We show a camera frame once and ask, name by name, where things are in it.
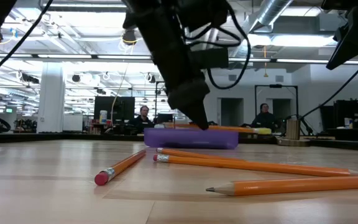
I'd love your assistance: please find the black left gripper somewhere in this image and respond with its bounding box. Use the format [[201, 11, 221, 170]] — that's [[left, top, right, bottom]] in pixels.
[[122, 0, 229, 131]]

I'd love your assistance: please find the purple plastic supply box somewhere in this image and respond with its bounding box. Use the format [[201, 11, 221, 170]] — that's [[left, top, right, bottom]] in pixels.
[[144, 127, 239, 150]]

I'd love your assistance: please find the orange pencil yellow eraser cap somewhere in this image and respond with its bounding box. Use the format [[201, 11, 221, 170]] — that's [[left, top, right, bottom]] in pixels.
[[163, 123, 272, 136]]

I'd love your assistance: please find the orange pencil red eraser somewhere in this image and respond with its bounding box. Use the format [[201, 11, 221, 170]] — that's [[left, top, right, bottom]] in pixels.
[[152, 153, 358, 178], [205, 175, 358, 197], [94, 149, 147, 187], [155, 147, 248, 162]]

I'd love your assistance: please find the small dark screen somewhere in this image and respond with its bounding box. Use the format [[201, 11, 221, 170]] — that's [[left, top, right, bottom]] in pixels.
[[157, 113, 174, 124]]

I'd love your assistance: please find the person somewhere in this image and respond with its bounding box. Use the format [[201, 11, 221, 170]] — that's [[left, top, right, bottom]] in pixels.
[[128, 105, 155, 134], [249, 103, 281, 133]]

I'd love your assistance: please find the black monitor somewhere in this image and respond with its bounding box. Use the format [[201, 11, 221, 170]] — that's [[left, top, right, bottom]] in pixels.
[[93, 95, 135, 125]]

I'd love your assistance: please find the black cabinet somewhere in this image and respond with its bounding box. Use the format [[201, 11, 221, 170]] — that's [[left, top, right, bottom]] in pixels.
[[320, 98, 358, 141]]

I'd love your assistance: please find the black hanging lamp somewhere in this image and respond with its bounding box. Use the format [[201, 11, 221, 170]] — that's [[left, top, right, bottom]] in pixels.
[[121, 28, 138, 47]]

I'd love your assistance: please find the white pillar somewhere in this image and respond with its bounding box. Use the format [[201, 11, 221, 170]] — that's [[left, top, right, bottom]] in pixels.
[[37, 62, 65, 134]]

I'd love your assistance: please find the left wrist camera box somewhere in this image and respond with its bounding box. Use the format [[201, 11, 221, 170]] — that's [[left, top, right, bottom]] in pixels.
[[194, 46, 230, 70]]

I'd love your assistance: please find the silver ventilation duct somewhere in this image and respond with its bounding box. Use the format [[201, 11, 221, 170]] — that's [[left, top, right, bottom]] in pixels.
[[230, 0, 295, 57]]

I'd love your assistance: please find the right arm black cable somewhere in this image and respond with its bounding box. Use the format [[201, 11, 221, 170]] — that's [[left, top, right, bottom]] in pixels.
[[298, 43, 358, 121]]

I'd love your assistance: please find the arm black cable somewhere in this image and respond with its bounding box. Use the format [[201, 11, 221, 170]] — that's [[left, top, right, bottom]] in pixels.
[[298, 43, 358, 121], [0, 0, 55, 82]]

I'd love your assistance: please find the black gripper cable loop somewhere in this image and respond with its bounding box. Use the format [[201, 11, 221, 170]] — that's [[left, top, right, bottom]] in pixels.
[[181, 9, 250, 91]]

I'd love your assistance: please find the black rectangular stand frame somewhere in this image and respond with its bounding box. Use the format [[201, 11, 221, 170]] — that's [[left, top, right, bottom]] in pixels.
[[254, 83, 299, 125]]

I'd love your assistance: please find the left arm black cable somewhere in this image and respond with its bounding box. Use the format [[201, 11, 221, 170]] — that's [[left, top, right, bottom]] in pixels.
[[0, 0, 55, 82]]

